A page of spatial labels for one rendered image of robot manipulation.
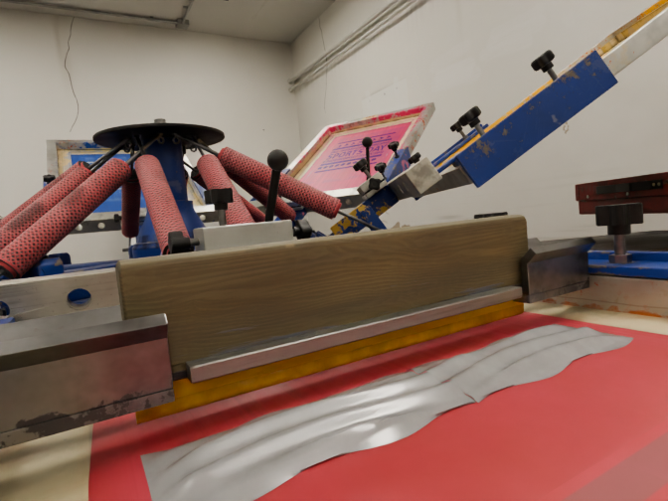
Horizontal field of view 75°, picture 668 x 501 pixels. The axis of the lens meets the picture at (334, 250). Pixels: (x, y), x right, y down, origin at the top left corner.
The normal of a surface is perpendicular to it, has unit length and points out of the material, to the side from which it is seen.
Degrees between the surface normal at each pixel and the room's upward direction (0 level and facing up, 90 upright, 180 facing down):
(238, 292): 90
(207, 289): 90
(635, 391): 0
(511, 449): 0
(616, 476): 0
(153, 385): 90
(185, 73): 90
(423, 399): 30
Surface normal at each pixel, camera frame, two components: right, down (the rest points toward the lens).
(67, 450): -0.09, -0.99
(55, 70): 0.50, 0.02
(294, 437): 0.22, -0.84
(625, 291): -0.86, 0.12
